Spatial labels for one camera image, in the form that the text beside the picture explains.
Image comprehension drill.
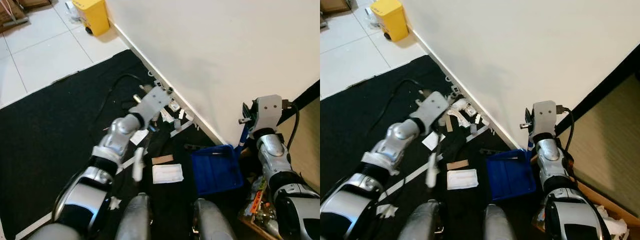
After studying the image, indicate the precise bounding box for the white tissue packet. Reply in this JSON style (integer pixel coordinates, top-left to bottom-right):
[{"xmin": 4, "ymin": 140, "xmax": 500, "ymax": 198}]
[
  {"xmin": 446, "ymin": 168, "xmax": 480, "ymax": 191},
  {"xmin": 152, "ymin": 163, "xmax": 185, "ymax": 185}
]

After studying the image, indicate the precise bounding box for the blue dustpan with handle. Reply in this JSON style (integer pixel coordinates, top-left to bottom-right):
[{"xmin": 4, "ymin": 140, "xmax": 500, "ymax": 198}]
[
  {"xmin": 485, "ymin": 138, "xmax": 537, "ymax": 202},
  {"xmin": 191, "ymin": 127, "xmax": 245, "ymax": 196}
]

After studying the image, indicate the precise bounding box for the white paper slip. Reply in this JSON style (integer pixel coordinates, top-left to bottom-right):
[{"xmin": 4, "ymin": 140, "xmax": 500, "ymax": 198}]
[
  {"xmin": 129, "ymin": 128, "xmax": 150, "ymax": 146},
  {"xmin": 422, "ymin": 130, "xmax": 446, "ymax": 152}
]

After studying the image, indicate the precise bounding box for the cardboard box of rubbish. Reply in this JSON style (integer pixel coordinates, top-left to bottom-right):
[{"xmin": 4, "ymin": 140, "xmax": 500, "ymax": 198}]
[
  {"xmin": 238, "ymin": 172, "xmax": 282, "ymax": 239},
  {"xmin": 531, "ymin": 155, "xmax": 640, "ymax": 240}
]

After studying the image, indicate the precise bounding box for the grey robot left leg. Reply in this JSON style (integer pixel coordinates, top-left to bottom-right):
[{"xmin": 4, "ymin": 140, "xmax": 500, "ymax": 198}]
[
  {"xmin": 115, "ymin": 192, "xmax": 154, "ymax": 240},
  {"xmin": 397, "ymin": 199, "xmax": 444, "ymax": 240}
]

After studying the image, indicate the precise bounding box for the grey robot leg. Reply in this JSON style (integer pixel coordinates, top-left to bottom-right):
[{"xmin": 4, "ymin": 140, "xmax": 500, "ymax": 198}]
[
  {"xmin": 482, "ymin": 203, "xmax": 524, "ymax": 240},
  {"xmin": 115, "ymin": 192, "xmax": 154, "ymax": 240},
  {"xmin": 397, "ymin": 199, "xmax": 444, "ymax": 240},
  {"xmin": 192, "ymin": 198, "xmax": 237, "ymax": 240}
]

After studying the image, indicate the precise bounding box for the grey robot right leg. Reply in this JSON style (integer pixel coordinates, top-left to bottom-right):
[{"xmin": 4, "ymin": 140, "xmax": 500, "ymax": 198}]
[
  {"xmin": 192, "ymin": 198, "xmax": 237, "ymax": 240},
  {"xmin": 482, "ymin": 203, "xmax": 524, "ymax": 240}
]

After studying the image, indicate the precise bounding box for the yellow waste bin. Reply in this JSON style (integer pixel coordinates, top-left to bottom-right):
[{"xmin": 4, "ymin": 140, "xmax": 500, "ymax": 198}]
[
  {"xmin": 370, "ymin": 0, "xmax": 410, "ymax": 43},
  {"xmin": 72, "ymin": 0, "xmax": 110, "ymax": 36}
]

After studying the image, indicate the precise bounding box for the clear plastic bag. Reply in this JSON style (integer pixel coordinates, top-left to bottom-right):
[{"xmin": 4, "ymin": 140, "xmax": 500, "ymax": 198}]
[
  {"xmin": 363, "ymin": 7, "xmax": 381, "ymax": 29},
  {"xmin": 64, "ymin": 1, "xmax": 84, "ymax": 25}
]

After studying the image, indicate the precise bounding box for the brown wooden furniture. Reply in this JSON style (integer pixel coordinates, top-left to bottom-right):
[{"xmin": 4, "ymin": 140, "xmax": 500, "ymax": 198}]
[
  {"xmin": 320, "ymin": 0, "xmax": 354, "ymax": 15},
  {"xmin": 0, "ymin": 0, "xmax": 52, "ymax": 34}
]

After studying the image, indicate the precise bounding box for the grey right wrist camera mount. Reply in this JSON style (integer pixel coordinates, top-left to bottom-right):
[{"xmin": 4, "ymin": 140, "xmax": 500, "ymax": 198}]
[
  {"xmin": 250, "ymin": 94, "xmax": 284, "ymax": 134},
  {"xmin": 531, "ymin": 100, "xmax": 559, "ymax": 139}
]

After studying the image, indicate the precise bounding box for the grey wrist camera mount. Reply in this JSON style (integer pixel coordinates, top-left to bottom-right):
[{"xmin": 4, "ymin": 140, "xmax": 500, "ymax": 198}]
[
  {"xmin": 531, "ymin": 100, "xmax": 559, "ymax": 139},
  {"xmin": 414, "ymin": 91, "xmax": 450, "ymax": 132},
  {"xmin": 131, "ymin": 86, "xmax": 172, "ymax": 121},
  {"xmin": 250, "ymin": 94, "xmax": 284, "ymax": 134}
]

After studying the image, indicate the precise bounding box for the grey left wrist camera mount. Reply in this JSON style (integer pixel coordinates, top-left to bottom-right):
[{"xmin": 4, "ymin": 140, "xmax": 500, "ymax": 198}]
[
  {"xmin": 414, "ymin": 91, "xmax": 450, "ymax": 132},
  {"xmin": 131, "ymin": 86, "xmax": 172, "ymax": 121}
]

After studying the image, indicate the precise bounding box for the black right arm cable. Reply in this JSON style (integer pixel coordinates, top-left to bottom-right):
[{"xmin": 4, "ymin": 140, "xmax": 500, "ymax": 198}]
[
  {"xmin": 281, "ymin": 99, "xmax": 301, "ymax": 152},
  {"xmin": 554, "ymin": 104, "xmax": 577, "ymax": 167}
]

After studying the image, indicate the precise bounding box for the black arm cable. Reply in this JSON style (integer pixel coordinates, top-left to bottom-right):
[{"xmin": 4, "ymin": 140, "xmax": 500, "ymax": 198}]
[
  {"xmin": 554, "ymin": 104, "xmax": 577, "ymax": 167},
  {"xmin": 281, "ymin": 99, "xmax": 301, "ymax": 152},
  {"xmin": 99, "ymin": 73, "xmax": 147, "ymax": 128},
  {"xmin": 367, "ymin": 78, "xmax": 426, "ymax": 137}
]

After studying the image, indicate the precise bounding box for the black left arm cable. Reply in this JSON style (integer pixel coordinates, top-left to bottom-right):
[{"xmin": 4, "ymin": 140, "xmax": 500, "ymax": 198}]
[
  {"xmin": 367, "ymin": 78, "xmax": 426, "ymax": 137},
  {"xmin": 99, "ymin": 73, "xmax": 147, "ymax": 128}
]

